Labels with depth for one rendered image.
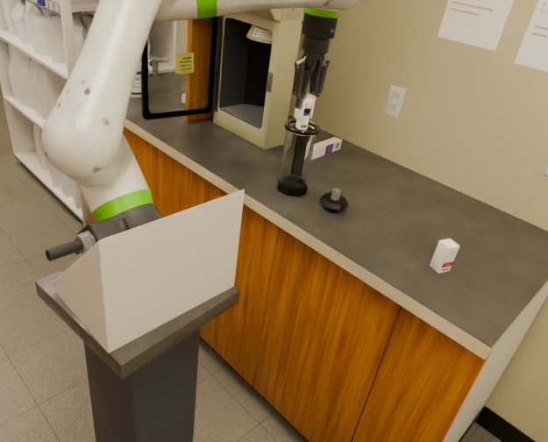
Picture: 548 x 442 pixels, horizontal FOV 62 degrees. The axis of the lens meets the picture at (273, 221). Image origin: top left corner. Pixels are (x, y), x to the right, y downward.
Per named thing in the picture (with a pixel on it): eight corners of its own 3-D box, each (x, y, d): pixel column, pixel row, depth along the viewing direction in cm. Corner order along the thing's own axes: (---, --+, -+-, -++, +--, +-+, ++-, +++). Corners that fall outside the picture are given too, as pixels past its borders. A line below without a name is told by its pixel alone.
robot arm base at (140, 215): (66, 261, 79) (52, 230, 79) (41, 281, 89) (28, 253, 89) (184, 219, 97) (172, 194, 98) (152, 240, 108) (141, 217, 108)
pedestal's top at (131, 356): (122, 380, 87) (121, 366, 85) (37, 295, 102) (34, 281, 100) (238, 302, 109) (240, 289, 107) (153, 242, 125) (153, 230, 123)
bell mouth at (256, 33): (269, 33, 184) (271, 18, 181) (302, 43, 174) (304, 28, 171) (236, 34, 172) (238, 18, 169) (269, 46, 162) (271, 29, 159)
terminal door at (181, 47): (212, 112, 192) (218, 9, 171) (142, 120, 174) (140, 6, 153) (210, 112, 192) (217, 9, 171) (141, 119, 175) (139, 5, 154)
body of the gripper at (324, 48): (316, 33, 133) (310, 66, 138) (297, 33, 127) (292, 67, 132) (337, 39, 129) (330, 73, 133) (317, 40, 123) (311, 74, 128)
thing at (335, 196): (330, 198, 151) (334, 180, 148) (352, 210, 146) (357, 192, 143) (312, 205, 145) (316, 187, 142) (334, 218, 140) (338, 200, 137)
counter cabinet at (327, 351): (187, 212, 309) (192, 78, 262) (473, 424, 196) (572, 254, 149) (92, 245, 266) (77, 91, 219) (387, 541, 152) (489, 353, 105)
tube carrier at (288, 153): (291, 175, 159) (301, 117, 148) (314, 188, 153) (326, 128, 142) (269, 183, 152) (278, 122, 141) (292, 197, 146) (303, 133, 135)
